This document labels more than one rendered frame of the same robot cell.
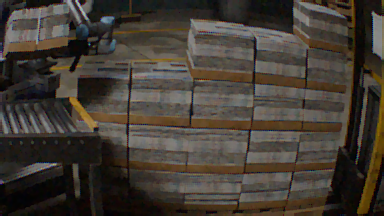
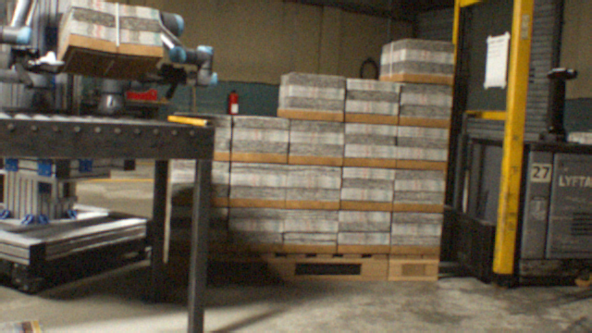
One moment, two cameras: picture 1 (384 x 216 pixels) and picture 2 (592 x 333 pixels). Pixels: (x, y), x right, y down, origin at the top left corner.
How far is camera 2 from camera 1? 0.93 m
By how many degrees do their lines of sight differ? 14
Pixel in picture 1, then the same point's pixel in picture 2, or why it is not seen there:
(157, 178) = (257, 216)
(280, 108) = (371, 145)
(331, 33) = (432, 64)
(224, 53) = (316, 94)
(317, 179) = (423, 224)
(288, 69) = (379, 106)
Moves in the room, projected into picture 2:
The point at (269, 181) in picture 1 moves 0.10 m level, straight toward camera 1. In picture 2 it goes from (366, 220) to (368, 224)
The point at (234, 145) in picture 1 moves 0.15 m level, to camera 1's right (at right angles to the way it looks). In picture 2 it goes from (328, 180) to (357, 182)
